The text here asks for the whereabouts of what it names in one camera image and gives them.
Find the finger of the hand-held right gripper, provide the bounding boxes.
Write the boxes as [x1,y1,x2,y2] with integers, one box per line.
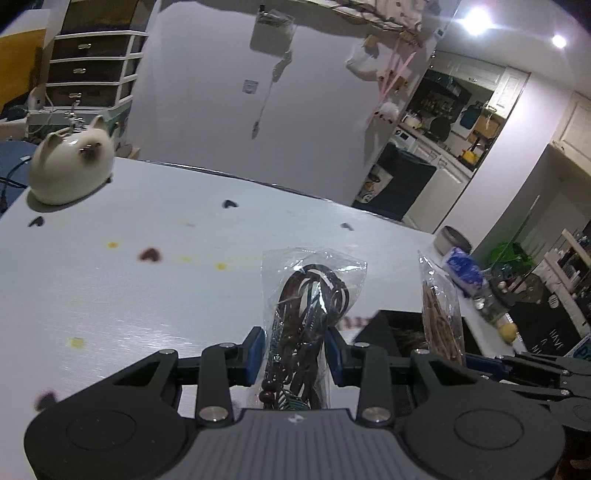
[464,353,580,400]
[510,351,591,376]

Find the green plant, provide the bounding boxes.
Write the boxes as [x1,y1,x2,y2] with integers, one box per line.
[487,241,534,280]

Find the clear bag of wooden sticks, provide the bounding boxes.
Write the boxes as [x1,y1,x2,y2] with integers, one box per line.
[417,250,466,367]

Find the glass jar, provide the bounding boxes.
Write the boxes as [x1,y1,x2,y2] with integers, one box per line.
[475,281,506,326]

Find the grey metal bowl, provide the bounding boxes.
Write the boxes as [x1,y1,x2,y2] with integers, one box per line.
[433,225,472,256]

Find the black cardboard box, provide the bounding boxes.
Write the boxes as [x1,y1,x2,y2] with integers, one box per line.
[353,310,476,367]

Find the white plastic drawer unit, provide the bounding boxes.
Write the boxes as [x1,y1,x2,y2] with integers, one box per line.
[45,30,149,110]

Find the hanging plush toys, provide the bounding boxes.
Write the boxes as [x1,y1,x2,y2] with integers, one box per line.
[345,34,413,93]

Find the clear bag of brown cords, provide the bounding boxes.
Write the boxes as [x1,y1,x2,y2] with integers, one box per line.
[260,248,369,411]

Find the white ceramic cat figure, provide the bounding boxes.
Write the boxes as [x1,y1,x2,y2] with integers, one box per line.
[29,115,115,205]

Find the clear hanging wall pouch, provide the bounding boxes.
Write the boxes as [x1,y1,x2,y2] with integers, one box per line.
[250,10,296,52]

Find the white fluffy hanging toy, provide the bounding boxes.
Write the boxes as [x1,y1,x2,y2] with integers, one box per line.
[368,102,402,126]

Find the blue tissue pack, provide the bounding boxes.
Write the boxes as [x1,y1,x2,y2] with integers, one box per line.
[442,246,484,297]

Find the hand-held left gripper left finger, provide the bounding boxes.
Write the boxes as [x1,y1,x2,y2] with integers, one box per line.
[92,325,267,428]

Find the black lettered mat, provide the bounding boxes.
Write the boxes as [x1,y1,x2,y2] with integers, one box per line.
[507,301,589,357]

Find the black cabinet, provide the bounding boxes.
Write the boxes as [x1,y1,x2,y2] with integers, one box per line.
[353,142,437,220]

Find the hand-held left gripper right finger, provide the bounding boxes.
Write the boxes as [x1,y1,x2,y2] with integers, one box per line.
[324,325,491,428]

